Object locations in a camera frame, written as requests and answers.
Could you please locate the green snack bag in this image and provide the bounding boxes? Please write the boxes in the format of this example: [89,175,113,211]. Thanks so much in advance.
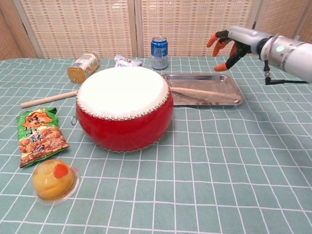
[16,107,70,169]

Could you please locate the woven folding screen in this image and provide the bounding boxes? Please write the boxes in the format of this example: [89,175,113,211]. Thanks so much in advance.
[0,0,312,59]

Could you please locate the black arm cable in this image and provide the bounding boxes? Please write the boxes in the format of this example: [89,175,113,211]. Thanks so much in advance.
[263,59,311,86]

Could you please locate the plain wooden drumstick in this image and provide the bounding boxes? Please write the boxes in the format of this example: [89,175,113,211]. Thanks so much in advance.
[20,91,78,109]

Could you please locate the green checked tablecloth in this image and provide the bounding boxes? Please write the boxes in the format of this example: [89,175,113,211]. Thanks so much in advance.
[0,55,312,234]

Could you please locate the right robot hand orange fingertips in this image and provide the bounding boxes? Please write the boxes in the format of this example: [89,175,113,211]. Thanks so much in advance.
[206,25,273,72]

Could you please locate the stainless steel tray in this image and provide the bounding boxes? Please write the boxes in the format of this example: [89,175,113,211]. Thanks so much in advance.
[162,73,244,106]

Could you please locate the yellow fruit jelly cup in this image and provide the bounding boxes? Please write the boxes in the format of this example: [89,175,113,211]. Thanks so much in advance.
[31,158,81,205]

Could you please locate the white crumpled snack wrapper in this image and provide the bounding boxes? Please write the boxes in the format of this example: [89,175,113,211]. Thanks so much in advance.
[114,54,142,68]

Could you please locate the blue drink can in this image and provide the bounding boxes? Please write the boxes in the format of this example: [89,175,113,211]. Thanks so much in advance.
[150,36,169,70]

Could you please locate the red drum with white skin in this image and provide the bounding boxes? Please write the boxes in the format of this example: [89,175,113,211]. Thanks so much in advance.
[71,67,175,153]

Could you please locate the yellow drink bottle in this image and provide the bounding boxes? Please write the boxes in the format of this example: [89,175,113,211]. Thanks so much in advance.
[67,51,101,84]

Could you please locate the wooden drumstick with rounded tip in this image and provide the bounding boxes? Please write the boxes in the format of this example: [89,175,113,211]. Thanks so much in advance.
[171,86,242,101]

